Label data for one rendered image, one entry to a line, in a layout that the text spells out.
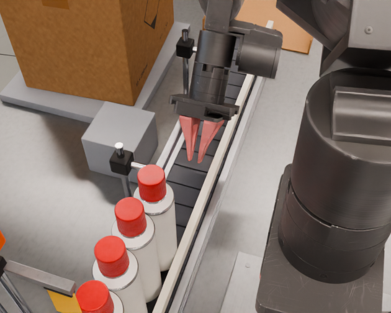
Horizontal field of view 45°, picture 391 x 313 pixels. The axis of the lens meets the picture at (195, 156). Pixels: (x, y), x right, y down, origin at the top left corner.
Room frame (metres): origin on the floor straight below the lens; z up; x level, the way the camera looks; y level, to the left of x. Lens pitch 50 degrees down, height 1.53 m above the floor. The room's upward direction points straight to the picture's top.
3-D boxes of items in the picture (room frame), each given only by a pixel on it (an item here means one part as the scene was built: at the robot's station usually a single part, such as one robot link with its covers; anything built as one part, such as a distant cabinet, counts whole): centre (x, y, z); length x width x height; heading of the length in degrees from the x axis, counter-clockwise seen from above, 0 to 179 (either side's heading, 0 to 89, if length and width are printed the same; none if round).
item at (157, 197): (0.34, 0.05, 0.98); 0.05 x 0.05 x 0.20
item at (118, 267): (0.24, 0.09, 0.98); 0.05 x 0.05 x 0.20
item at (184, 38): (0.74, 0.00, 0.91); 0.07 x 0.03 x 0.17; 72
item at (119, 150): (0.46, 0.09, 0.91); 0.07 x 0.03 x 0.17; 72
